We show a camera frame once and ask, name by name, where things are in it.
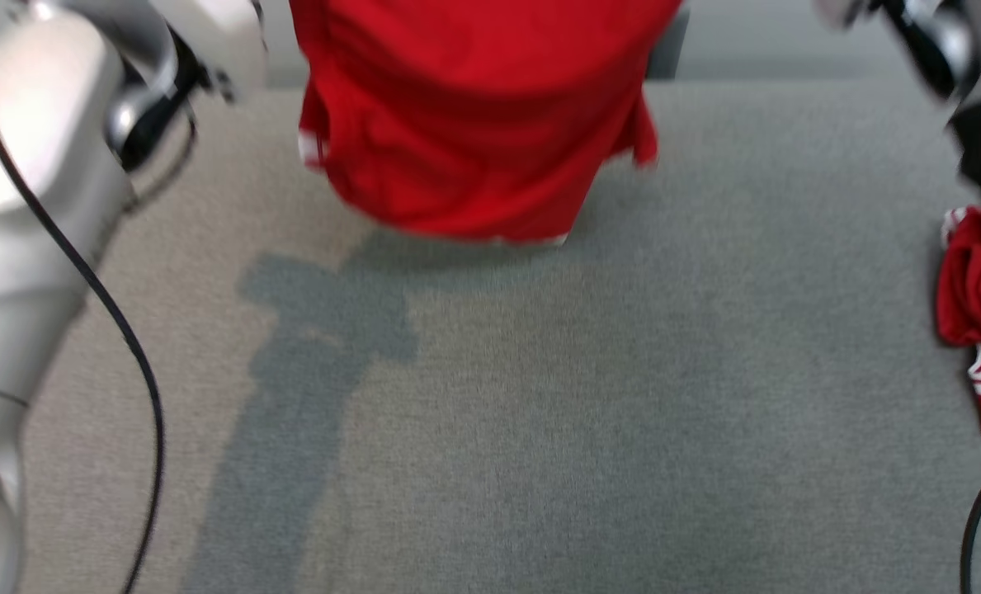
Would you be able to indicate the red shorts with white stripe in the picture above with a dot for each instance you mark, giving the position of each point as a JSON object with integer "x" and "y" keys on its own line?
{"x": 473, "y": 124}

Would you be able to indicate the red white number 23 jersey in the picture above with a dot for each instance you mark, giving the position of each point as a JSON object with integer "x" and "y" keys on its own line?
{"x": 977, "y": 297}

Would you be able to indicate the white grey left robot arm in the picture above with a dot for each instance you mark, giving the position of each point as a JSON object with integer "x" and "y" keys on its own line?
{"x": 28, "y": 206}

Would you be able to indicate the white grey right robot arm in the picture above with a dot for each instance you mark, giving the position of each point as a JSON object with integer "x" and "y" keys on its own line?
{"x": 977, "y": 99}

